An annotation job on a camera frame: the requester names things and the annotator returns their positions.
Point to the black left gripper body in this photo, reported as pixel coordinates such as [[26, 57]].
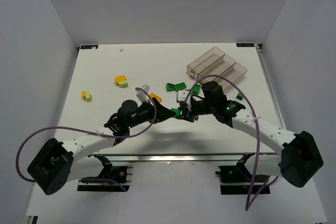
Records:
[[154, 111]]

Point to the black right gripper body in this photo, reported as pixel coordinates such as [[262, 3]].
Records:
[[191, 108]]

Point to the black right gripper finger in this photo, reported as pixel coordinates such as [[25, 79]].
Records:
[[185, 108], [185, 117]]

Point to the green lego plate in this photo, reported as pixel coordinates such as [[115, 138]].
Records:
[[170, 87], [180, 86]]

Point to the green curved lego brick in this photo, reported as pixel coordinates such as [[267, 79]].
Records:
[[177, 112]]

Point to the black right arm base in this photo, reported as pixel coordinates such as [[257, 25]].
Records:
[[235, 179]]

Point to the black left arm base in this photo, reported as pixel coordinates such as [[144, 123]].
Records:
[[112, 177]]

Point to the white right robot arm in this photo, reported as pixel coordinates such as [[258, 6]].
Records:
[[296, 156]]

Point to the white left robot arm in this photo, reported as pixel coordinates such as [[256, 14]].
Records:
[[59, 162]]

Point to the orange flat lego brick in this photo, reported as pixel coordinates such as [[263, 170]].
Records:
[[154, 96]]

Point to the green stacked lego brick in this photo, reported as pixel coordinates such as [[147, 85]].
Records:
[[196, 89]]

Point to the light green lego brick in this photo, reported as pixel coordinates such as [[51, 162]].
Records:
[[123, 84]]

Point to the orange rounded lego brick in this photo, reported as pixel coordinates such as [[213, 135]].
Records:
[[119, 79]]

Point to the clear three-compartment plastic container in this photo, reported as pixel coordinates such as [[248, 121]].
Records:
[[216, 62]]

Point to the pale green small lego brick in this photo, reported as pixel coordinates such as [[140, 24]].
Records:
[[88, 97]]

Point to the orange small lego brick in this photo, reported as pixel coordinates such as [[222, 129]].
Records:
[[84, 95]]

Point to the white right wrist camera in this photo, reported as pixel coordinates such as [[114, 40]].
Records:
[[181, 98]]

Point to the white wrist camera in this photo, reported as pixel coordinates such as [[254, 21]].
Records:
[[181, 98], [142, 93]]

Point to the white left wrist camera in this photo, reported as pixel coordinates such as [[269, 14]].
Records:
[[142, 93]]

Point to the aluminium front rail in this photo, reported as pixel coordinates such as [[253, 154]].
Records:
[[122, 160]]

